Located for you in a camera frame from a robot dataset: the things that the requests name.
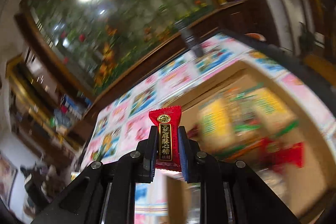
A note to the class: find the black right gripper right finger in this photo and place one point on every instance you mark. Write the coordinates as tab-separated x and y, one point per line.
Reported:
191	157

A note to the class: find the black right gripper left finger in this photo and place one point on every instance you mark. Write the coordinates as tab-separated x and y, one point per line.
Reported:
148	155

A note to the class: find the red gold candy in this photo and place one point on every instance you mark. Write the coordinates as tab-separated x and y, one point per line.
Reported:
167	121

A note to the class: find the Weidan cracker pack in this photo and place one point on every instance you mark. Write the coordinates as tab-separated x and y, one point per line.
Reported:
236	122

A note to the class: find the colourful patterned tablecloth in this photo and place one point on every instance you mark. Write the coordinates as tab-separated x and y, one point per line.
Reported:
122	124

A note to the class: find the cardboard box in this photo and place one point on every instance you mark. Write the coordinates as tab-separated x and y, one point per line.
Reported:
301	168

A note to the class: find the grey flashlight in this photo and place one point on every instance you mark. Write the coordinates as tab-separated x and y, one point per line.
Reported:
189	38

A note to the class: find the flower mural glass panel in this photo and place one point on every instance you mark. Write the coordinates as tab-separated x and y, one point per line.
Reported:
98	40

